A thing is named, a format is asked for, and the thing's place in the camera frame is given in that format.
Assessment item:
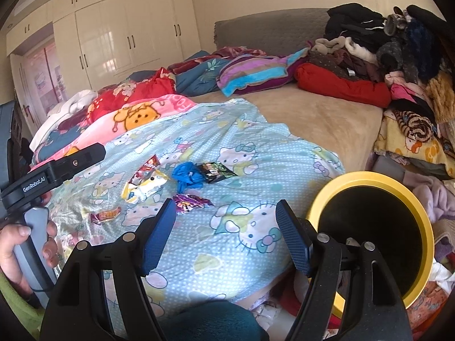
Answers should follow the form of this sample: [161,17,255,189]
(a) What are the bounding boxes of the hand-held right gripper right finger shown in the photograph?
[275,199,409,341]

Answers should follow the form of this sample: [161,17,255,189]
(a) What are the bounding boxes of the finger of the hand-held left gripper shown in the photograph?
[51,143,106,182]

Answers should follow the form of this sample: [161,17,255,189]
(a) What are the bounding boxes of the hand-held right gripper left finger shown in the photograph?
[39,198,177,341]

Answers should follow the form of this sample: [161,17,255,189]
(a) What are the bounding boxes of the purple candy wrapper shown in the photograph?
[172,193,214,214]

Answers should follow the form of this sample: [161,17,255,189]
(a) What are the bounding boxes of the yellow white snack bag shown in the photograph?
[121,174,170,205]

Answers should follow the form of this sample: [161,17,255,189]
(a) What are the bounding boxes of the orange candy wrapper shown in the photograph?
[90,208,122,225]

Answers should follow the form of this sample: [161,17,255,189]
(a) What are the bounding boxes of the red snack packet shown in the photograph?
[128,154,162,187]

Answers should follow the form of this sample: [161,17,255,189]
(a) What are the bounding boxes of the blue rubber glove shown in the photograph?
[171,161,206,193]

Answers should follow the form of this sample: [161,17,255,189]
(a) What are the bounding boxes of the yellow rimmed black bin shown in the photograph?
[306,171,435,318]

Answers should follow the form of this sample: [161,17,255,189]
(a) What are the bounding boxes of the black snack wrapper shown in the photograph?
[197,161,238,184]

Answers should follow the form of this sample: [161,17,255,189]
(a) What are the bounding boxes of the person's left forearm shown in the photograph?
[0,273,43,341]

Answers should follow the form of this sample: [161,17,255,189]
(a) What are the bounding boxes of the person's left hand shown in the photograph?
[0,220,59,297]

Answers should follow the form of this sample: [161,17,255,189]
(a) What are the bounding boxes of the dark blue printed blanket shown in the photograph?
[34,128,84,162]

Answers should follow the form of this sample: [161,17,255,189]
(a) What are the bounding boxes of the pink cartoon bear blanket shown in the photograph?
[30,94,198,167]

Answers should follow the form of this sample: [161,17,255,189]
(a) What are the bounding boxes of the white pink printed cloth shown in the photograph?
[251,300,285,331]

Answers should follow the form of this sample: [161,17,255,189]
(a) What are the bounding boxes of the pink printed door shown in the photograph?
[11,39,68,128]

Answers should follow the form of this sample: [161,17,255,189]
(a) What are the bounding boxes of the red floral quilt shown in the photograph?
[59,67,176,130]

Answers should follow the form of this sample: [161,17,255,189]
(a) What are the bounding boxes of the person's teal pants leg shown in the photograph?
[167,299,269,341]

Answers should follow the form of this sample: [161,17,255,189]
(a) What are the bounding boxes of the light blue cat quilt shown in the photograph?
[46,97,345,341]

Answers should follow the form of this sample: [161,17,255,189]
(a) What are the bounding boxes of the beige bed mattress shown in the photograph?
[188,85,384,174]

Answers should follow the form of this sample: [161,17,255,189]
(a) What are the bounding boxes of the lilac cloth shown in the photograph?
[403,172,455,223]

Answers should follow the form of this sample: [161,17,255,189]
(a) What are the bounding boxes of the white wardrobe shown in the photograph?
[5,0,201,89]

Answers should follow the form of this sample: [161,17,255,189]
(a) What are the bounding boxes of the blue floral quilt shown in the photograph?
[126,50,231,96]

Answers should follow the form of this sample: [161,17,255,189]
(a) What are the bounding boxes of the yellow cartoon blanket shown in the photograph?
[373,108,455,180]

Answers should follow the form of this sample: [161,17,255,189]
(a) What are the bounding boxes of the red cloth roll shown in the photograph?
[294,62,392,109]

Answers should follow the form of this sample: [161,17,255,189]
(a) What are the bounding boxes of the purple striped pillow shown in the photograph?
[217,48,310,96]

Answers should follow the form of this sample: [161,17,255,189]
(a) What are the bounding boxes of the maroon floral blanket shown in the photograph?
[167,45,267,75]

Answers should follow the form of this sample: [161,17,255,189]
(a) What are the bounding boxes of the grey headboard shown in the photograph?
[213,7,335,55]

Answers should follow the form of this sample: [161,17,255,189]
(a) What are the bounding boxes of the pile of clothes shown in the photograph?
[307,3,455,139]

